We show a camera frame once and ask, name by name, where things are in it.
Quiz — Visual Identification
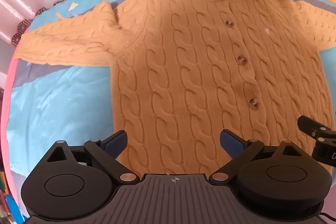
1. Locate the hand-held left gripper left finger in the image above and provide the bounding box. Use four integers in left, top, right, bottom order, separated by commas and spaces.
47, 130, 139, 185

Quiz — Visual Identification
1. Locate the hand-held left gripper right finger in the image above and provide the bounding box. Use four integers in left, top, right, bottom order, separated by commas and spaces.
209, 129, 305, 185

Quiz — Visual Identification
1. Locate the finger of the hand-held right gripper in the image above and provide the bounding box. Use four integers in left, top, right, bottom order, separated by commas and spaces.
298, 115, 336, 139

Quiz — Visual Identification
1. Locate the tan cable-knit cardigan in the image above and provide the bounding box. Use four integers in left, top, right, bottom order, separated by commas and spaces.
13, 0, 336, 174

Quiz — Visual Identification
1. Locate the blue printed bed sheet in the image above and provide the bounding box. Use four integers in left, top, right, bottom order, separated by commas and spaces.
0, 0, 336, 189

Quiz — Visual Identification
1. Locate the black cable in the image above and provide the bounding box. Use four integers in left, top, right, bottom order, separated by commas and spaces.
319, 214, 336, 224

